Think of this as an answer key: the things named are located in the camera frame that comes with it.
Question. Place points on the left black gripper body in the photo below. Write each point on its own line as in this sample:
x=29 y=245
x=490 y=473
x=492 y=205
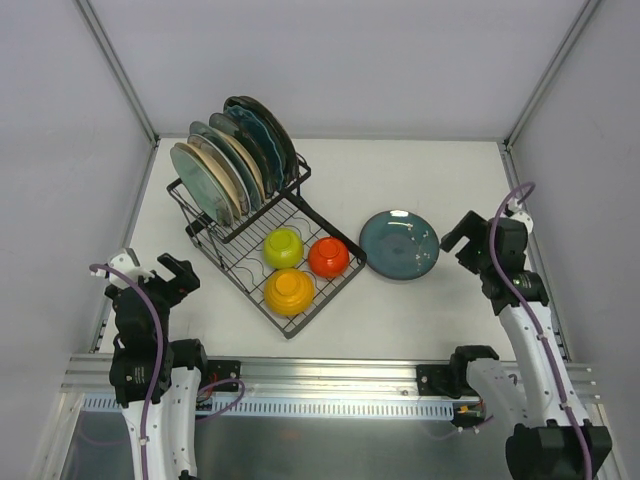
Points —
x=170 y=282

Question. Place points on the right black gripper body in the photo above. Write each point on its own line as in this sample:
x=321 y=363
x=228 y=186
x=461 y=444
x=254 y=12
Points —
x=470 y=242

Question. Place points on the cream bird plate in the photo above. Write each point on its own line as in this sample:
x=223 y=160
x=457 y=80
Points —
x=236 y=163
x=216 y=168

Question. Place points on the mint green flower plate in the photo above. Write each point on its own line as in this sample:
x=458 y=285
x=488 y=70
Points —
x=201 y=184

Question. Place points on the black striped cream plate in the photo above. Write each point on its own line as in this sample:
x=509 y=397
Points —
x=236 y=100

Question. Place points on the grey blue plate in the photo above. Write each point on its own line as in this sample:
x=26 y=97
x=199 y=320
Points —
x=198 y=127

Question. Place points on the grey deer plate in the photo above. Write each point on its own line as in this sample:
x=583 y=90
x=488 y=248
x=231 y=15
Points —
x=284 y=138

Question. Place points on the dark blue speckled plate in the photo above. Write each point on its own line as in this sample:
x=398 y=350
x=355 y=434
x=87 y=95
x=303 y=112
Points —
x=232 y=127

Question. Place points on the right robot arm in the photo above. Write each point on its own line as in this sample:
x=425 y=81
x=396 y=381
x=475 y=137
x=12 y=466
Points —
x=551 y=434

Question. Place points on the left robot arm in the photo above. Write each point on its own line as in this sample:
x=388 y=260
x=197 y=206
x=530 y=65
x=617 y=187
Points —
x=156 y=380

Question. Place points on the green bowl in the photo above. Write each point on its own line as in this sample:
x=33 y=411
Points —
x=283 y=248

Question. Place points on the yellow ribbed bowl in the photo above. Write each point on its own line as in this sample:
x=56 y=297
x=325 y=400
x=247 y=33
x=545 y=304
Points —
x=289 y=292

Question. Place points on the orange bowl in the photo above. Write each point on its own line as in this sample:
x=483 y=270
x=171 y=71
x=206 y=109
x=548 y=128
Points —
x=328 y=257

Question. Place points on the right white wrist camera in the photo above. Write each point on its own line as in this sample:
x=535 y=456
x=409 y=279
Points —
x=516 y=211

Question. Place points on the aluminium mounting rail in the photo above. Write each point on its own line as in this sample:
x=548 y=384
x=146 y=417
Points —
x=312 y=378

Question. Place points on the white slotted cable duct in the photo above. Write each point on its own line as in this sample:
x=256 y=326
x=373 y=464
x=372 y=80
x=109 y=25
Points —
x=405 y=408

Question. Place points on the black wire dish rack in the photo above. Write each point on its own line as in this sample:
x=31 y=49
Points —
x=237 y=250

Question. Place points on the right aluminium frame post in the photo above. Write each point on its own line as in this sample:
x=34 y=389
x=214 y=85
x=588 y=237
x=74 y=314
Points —
x=567 y=44

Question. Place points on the aluminium frame post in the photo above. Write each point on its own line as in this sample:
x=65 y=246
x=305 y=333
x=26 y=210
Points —
x=101 y=38
x=567 y=44

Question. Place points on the left aluminium frame post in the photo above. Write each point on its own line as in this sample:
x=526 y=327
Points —
x=101 y=38

